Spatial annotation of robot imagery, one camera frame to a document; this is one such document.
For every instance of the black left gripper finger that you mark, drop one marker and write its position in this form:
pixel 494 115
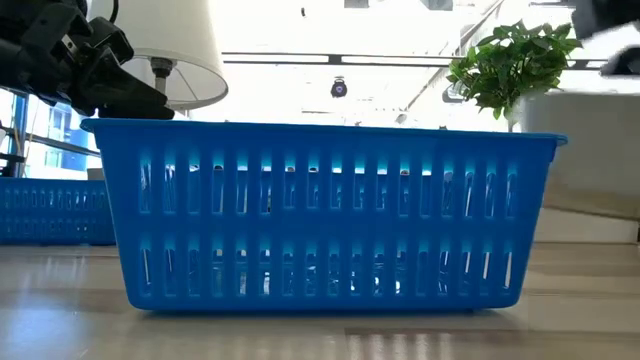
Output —
pixel 112 42
pixel 125 97

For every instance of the blue slotted plastic basket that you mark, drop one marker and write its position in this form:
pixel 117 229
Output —
pixel 50 215

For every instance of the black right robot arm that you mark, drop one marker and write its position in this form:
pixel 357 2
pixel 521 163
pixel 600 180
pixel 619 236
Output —
pixel 605 15

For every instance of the white shade table lamp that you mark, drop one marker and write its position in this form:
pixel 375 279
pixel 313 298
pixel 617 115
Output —
pixel 190 35

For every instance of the green leafy plant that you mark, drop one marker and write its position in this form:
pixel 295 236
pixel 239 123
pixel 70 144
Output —
pixel 515 65

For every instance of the large blue slotted basket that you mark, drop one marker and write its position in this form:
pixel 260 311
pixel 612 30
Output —
pixel 325 225

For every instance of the black overhead camera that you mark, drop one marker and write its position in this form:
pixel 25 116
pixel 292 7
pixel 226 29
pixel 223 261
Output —
pixel 339 88

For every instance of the black overhead frame bar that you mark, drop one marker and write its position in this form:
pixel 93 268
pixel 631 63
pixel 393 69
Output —
pixel 340 59

